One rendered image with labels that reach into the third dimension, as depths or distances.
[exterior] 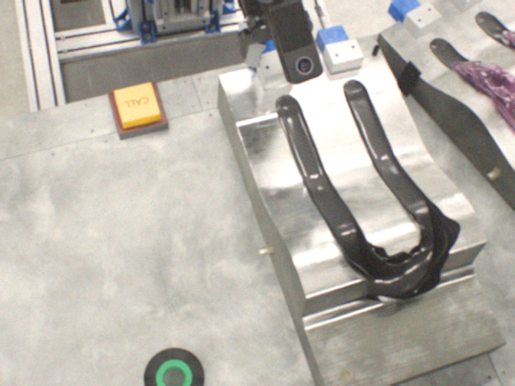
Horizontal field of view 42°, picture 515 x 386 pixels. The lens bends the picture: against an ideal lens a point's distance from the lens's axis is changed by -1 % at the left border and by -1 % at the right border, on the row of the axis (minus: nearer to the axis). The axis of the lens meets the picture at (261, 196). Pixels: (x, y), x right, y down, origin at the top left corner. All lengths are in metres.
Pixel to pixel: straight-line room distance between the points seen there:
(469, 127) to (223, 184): 0.39
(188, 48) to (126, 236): 0.98
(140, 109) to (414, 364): 0.55
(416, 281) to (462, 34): 0.46
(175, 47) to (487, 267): 1.14
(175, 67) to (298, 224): 1.04
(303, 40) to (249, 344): 0.42
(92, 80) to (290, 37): 1.09
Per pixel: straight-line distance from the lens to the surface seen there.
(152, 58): 1.89
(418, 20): 1.18
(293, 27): 0.84
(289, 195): 0.95
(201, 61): 1.89
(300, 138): 1.00
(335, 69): 1.05
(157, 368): 0.93
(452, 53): 1.19
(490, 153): 1.10
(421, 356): 0.95
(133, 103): 1.08
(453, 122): 1.13
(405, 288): 0.95
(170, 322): 0.98
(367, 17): 2.32
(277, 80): 1.01
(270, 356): 0.97
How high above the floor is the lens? 1.75
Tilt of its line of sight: 65 degrees down
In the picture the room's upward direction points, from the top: 11 degrees clockwise
